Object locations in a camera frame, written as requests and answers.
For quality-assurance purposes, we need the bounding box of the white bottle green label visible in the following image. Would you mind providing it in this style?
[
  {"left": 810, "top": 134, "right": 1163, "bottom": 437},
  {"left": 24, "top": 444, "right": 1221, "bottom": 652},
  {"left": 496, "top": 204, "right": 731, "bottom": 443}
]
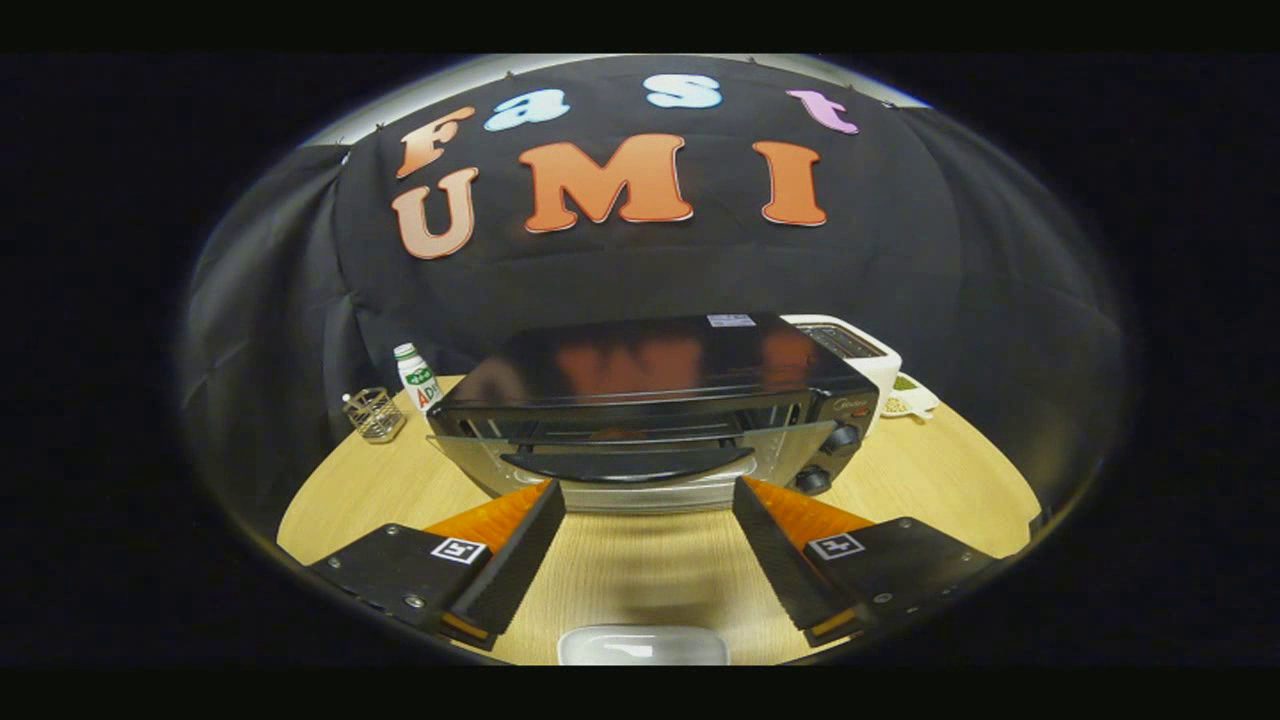
[{"left": 392, "top": 342, "right": 444, "bottom": 414}]

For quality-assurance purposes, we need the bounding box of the white square plate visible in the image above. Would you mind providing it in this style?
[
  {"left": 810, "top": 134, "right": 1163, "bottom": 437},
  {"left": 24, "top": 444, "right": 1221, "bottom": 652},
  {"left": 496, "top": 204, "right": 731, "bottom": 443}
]
[{"left": 556, "top": 624, "right": 732, "bottom": 666}]

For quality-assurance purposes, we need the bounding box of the white divided snack dish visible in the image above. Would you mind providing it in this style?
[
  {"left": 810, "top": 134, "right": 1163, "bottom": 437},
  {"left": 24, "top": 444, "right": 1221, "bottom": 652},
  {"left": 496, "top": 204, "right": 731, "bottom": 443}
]
[{"left": 880, "top": 371, "right": 942, "bottom": 420}]

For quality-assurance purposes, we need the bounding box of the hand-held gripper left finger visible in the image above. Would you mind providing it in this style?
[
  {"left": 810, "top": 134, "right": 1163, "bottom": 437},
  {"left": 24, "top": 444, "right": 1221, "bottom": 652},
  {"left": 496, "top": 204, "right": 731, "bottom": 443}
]
[{"left": 308, "top": 479, "right": 567, "bottom": 652}]

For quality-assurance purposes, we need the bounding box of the white pop-up toaster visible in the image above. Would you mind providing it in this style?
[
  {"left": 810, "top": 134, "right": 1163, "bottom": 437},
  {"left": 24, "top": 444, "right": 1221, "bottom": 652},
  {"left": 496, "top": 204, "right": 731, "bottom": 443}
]
[{"left": 781, "top": 313, "right": 904, "bottom": 426}]

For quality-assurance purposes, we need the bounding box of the black toaster oven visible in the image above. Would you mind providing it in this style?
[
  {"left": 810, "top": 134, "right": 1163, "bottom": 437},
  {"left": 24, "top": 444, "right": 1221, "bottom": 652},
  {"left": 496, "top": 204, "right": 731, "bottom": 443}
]
[{"left": 424, "top": 311, "right": 882, "bottom": 516}]

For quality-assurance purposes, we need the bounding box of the black backdrop cloth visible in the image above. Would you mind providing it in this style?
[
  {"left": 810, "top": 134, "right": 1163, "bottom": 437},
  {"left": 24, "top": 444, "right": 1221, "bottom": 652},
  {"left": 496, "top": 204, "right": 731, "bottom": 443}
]
[{"left": 182, "top": 54, "right": 1126, "bottom": 511}]

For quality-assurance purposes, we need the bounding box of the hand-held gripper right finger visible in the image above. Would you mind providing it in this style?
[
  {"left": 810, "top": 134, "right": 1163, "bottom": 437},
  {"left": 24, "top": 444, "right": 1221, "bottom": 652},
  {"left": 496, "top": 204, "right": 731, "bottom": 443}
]
[{"left": 732, "top": 475, "right": 1001, "bottom": 647}]

